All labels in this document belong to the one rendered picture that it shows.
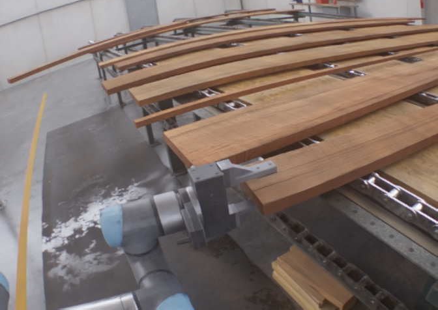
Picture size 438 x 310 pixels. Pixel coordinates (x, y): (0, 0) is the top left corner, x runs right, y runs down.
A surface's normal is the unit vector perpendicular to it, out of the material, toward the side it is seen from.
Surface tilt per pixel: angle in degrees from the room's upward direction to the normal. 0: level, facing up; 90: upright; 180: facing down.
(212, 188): 90
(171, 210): 44
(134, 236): 90
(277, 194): 0
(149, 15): 90
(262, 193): 0
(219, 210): 90
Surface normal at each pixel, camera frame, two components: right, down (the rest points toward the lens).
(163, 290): 0.00, -0.92
